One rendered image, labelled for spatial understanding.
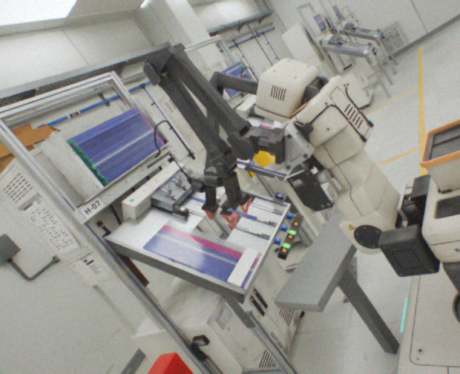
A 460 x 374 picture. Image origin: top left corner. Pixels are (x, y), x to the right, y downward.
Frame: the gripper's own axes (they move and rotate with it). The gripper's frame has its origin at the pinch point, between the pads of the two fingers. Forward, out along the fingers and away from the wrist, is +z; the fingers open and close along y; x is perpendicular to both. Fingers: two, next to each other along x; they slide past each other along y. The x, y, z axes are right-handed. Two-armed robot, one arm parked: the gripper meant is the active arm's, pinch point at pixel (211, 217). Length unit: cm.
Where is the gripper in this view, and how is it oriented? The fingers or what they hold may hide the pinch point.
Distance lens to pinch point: 180.5
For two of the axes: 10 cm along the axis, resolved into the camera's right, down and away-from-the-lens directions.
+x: 9.2, 2.1, -3.3
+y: -3.9, 5.1, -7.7
